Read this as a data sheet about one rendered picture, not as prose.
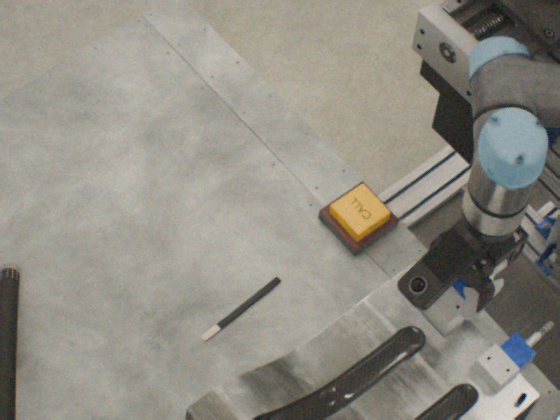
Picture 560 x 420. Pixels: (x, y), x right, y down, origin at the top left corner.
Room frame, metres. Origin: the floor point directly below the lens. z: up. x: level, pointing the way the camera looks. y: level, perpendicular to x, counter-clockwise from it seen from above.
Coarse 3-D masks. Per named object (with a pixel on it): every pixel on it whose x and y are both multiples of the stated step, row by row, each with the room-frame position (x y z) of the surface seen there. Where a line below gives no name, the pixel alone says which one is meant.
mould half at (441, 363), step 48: (384, 288) 0.77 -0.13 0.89; (336, 336) 0.70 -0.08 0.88; (384, 336) 0.70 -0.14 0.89; (432, 336) 0.71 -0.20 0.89; (480, 336) 0.71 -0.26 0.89; (240, 384) 0.60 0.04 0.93; (288, 384) 0.62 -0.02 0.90; (384, 384) 0.64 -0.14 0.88; (432, 384) 0.64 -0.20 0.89; (480, 384) 0.64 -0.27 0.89; (528, 384) 0.65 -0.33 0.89
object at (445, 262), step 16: (448, 240) 0.74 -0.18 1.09; (464, 240) 0.73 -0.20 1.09; (480, 240) 0.73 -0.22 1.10; (432, 256) 0.72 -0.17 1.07; (448, 256) 0.72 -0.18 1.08; (464, 256) 0.72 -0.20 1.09; (480, 256) 0.72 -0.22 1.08; (416, 272) 0.70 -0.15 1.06; (432, 272) 0.70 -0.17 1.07; (448, 272) 0.70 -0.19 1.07; (464, 272) 0.71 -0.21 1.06; (400, 288) 0.69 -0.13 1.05; (416, 288) 0.68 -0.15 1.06; (432, 288) 0.68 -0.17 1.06; (448, 288) 0.69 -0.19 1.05; (416, 304) 0.67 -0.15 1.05
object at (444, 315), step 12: (504, 264) 0.81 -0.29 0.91; (456, 288) 0.76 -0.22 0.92; (444, 300) 0.74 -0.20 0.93; (456, 300) 0.74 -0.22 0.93; (420, 312) 0.74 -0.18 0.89; (432, 312) 0.73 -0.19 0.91; (444, 312) 0.72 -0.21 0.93; (456, 312) 0.72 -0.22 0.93; (432, 324) 0.73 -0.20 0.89; (444, 324) 0.71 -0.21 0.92; (456, 324) 0.72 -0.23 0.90; (444, 336) 0.71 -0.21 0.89
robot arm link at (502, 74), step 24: (480, 48) 0.89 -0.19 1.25; (504, 48) 0.89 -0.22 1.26; (480, 72) 0.86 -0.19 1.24; (504, 72) 0.85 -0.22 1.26; (528, 72) 0.86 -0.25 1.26; (552, 72) 0.86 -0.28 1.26; (480, 96) 0.83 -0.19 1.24; (504, 96) 0.82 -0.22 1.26; (528, 96) 0.83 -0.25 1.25; (552, 96) 0.84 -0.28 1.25; (552, 120) 0.82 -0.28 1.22
